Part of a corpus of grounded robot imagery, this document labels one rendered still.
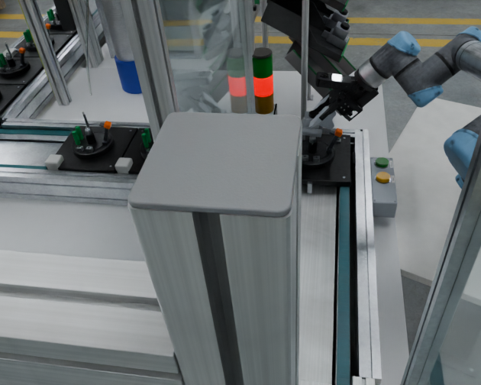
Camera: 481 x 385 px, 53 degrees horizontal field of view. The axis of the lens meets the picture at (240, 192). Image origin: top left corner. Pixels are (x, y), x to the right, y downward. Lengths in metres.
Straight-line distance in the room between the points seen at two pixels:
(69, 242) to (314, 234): 0.75
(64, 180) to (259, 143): 1.48
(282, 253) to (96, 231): 1.41
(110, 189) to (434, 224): 1.00
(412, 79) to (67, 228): 1.11
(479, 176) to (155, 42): 0.35
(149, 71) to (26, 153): 1.40
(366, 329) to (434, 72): 0.66
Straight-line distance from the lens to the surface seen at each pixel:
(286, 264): 0.18
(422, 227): 1.53
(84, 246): 1.55
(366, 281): 1.24
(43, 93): 2.29
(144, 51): 0.54
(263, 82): 1.18
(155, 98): 0.57
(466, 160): 0.98
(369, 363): 1.12
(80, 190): 1.66
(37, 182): 1.72
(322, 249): 1.34
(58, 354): 0.30
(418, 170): 1.72
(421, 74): 1.34
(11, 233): 1.70
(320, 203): 1.47
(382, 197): 1.44
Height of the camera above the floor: 1.93
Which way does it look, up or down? 42 degrees down
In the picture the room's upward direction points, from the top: 6 degrees counter-clockwise
